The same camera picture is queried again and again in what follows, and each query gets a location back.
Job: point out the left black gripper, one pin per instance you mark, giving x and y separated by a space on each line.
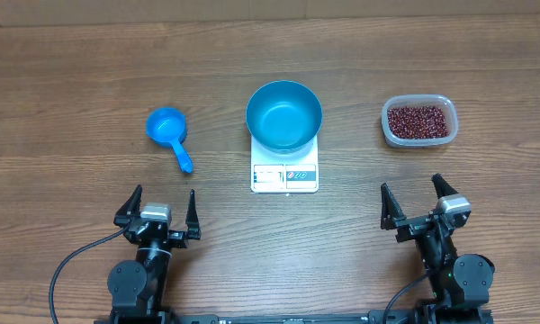
178 239

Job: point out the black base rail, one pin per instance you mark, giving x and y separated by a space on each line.
372 317

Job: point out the blue plastic measuring scoop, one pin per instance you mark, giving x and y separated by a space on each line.
167 127

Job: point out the white digital kitchen scale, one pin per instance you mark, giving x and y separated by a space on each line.
294 172

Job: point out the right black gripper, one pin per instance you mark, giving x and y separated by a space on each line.
411 226

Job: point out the red adzuki beans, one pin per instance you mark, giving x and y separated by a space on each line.
417 122

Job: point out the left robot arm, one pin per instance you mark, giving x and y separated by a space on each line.
138 286

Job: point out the clear plastic container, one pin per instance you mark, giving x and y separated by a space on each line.
439 100

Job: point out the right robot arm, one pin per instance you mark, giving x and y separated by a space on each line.
460 284

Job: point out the blue metal bowl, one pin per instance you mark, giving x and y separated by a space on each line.
284 116

